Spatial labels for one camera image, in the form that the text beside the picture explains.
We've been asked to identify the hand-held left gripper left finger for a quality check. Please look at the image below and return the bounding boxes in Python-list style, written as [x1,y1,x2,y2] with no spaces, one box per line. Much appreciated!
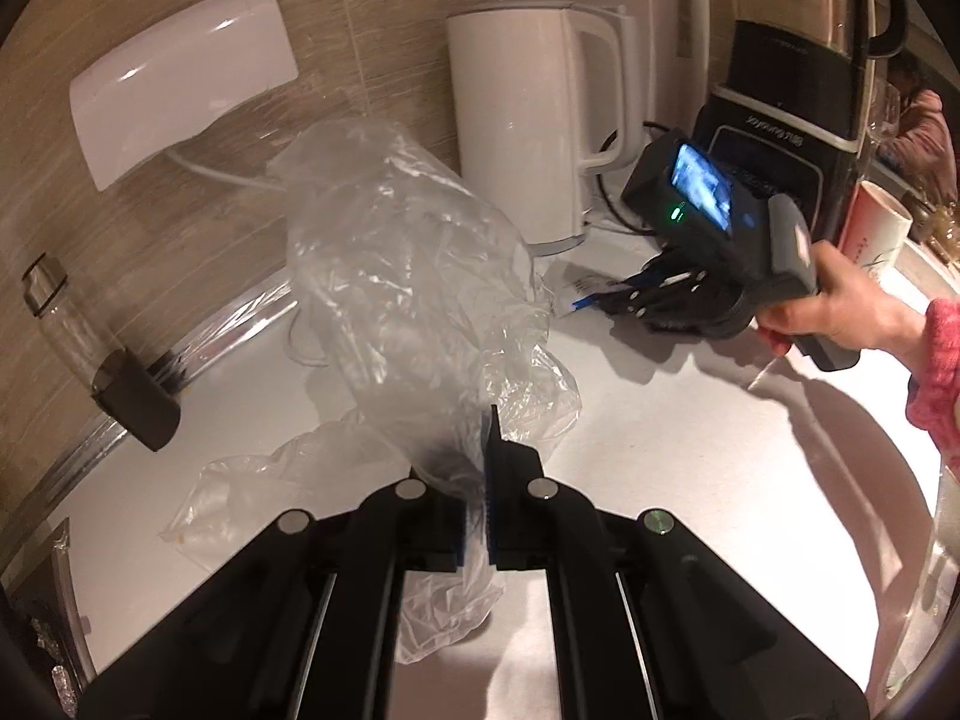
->
[77,474,482,720]

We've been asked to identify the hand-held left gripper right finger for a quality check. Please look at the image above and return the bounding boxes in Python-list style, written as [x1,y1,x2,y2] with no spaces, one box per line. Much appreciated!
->
[482,403,884,720]

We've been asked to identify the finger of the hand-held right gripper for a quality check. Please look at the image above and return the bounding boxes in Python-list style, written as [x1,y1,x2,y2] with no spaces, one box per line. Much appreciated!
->
[640,250,706,291]
[602,281,702,326]

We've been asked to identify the blue white sachet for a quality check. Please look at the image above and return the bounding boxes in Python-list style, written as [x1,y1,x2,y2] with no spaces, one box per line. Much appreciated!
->
[557,272,640,314]

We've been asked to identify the clear plastic bag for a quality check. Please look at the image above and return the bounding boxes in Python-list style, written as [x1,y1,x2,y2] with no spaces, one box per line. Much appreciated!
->
[156,117,586,666]

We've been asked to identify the person's right hand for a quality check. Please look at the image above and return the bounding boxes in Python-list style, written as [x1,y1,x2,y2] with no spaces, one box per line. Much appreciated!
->
[752,240,925,377]

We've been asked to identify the flower print ceramic cup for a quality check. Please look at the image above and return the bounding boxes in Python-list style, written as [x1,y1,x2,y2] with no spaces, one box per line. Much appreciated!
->
[835,178,916,280]

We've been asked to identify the red black blender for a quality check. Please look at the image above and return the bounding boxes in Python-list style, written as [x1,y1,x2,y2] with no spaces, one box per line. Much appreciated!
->
[692,0,914,257]

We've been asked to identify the wine glass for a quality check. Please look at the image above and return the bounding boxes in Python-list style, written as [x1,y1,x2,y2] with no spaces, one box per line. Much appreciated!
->
[868,77,902,156]

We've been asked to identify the white electric kettle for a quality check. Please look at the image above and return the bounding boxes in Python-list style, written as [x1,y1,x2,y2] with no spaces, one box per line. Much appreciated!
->
[445,2,640,257]

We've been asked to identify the glass bottle dark lid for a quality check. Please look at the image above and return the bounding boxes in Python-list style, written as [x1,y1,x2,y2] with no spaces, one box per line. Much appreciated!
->
[19,253,182,454]

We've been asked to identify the black power cable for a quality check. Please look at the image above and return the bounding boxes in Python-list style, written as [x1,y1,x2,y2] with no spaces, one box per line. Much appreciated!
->
[595,118,677,235]

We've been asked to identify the white wall socket cover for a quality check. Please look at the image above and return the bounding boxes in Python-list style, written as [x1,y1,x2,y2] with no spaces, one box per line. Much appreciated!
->
[67,0,301,194]

